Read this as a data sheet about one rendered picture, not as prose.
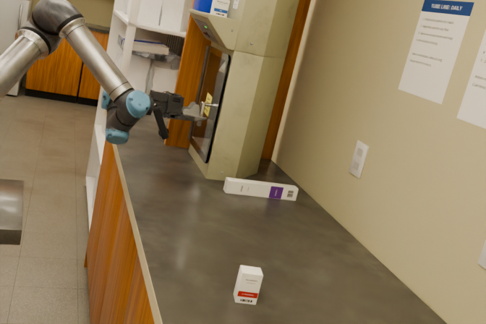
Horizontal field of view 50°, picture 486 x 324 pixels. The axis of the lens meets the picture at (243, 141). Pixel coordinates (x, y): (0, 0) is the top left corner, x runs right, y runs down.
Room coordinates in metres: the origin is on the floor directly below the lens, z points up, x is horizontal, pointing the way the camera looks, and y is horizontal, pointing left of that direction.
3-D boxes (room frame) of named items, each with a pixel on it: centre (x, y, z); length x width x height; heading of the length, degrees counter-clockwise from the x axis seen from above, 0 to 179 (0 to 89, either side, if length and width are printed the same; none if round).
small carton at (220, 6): (1.88, 0.19, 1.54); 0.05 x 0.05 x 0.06; 18
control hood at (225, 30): (1.94, 0.21, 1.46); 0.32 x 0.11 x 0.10; 21
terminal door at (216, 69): (1.96, 0.16, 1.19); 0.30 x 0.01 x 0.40; 21
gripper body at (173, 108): (1.80, 0.29, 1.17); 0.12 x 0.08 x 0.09; 111
